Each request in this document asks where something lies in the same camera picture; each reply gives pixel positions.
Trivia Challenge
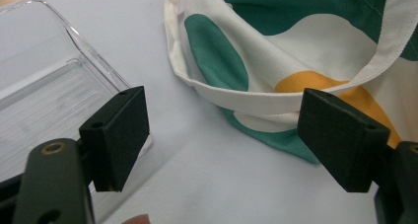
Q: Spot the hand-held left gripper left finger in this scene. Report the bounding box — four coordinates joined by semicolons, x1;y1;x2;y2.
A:
78;85;151;192

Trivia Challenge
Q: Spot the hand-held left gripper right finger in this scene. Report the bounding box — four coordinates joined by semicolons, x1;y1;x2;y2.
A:
297;88;392;193

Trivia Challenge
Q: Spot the clear plastic container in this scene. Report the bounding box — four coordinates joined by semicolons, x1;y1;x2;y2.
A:
0;0;154;183

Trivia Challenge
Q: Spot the white patterned tote bag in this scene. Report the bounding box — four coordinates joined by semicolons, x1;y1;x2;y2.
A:
163;0;418;165

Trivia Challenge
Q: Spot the light grey table mat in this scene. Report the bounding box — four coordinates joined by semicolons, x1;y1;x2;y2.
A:
0;0;418;224

